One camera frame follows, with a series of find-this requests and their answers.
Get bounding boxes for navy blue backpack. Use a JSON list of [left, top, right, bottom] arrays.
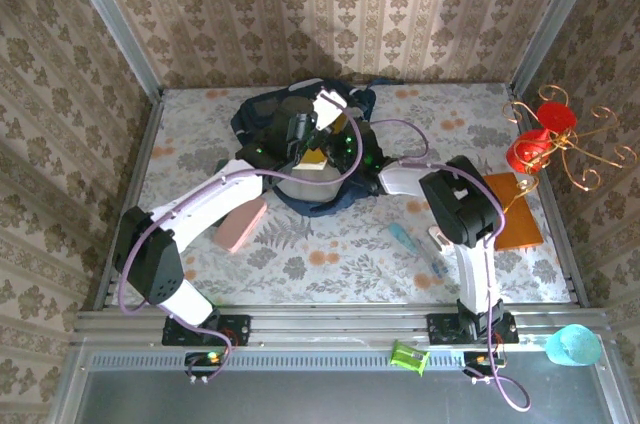
[[229, 76, 406, 218]]

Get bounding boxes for teal and blue pen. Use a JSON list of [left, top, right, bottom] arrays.
[[388, 221, 451, 281]]

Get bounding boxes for floral tablecloth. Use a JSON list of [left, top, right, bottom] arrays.
[[106, 82, 575, 307]]

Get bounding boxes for small white object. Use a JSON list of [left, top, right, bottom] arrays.
[[428, 225, 454, 252]]

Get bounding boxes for orange wooden board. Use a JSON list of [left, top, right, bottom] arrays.
[[482, 172, 545, 251]]

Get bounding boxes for green packet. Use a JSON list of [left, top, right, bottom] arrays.
[[389, 339, 432, 378]]

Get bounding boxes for black controller box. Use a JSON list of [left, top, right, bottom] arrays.
[[183, 349, 230, 380], [461, 349, 504, 378]]

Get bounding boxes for teal cup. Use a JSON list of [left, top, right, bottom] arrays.
[[544, 323, 602, 368]]

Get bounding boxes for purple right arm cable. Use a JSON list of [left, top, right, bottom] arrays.
[[368, 118, 532, 414]]

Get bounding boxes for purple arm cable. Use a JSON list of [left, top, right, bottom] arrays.
[[368, 118, 532, 414], [117, 86, 363, 385]]

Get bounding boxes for gold wire red ornament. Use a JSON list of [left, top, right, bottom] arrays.
[[501, 84, 640, 216]]

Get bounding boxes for aluminium mounting rail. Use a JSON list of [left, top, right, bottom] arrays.
[[72, 302, 617, 347]]

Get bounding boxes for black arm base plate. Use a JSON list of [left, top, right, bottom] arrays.
[[160, 308, 252, 348], [426, 310, 520, 346]]

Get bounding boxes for aluminium corner post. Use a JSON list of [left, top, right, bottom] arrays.
[[509, 0, 610, 95], [57, 0, 165, 101]]

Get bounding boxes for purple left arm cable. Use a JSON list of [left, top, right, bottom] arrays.
[[117, 86, 363, 385]]

